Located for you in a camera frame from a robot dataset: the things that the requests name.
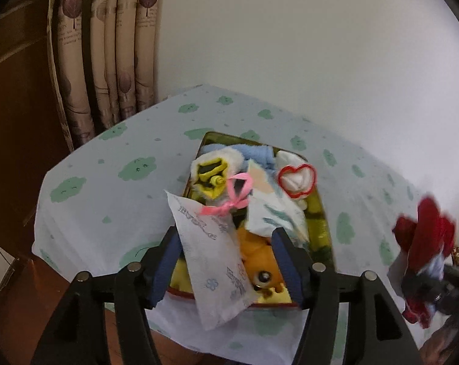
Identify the pink ribbon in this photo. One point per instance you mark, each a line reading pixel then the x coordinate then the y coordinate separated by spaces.
pixel 237 197

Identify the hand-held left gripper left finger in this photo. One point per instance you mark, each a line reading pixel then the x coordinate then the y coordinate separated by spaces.
pixel 165 270

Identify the red and white cloth toy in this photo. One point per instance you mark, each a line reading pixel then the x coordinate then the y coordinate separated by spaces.
pixel 427 232

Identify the white fluffy yellow-black toy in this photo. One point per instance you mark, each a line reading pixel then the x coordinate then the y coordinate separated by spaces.
pixel 210 171

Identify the green tray with red rim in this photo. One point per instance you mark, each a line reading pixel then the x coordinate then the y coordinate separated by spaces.
pixel 317 228

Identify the orange plush toy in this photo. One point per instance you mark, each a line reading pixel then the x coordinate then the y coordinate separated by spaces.
pixel 256 258

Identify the white printed packet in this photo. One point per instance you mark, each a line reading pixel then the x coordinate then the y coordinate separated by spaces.
pixel 210 266

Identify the light blue towel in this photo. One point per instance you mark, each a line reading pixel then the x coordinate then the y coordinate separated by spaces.
pixel 252 154

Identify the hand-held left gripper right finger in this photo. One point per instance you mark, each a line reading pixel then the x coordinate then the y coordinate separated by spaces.
pixel 286 270

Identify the cloud print bed sheet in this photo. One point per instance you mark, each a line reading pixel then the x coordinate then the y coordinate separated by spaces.
pixel 100 205

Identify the beige leaf print curtain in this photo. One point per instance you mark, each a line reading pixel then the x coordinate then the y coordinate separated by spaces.
pixel 100 45

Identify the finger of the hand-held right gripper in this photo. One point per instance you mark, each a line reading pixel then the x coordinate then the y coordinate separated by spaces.
pixel 419 283

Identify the white leaf print packet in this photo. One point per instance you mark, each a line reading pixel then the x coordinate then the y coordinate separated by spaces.
pixel 275 213

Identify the white fluffy sock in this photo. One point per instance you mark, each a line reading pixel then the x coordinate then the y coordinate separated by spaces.
pixel 288 157

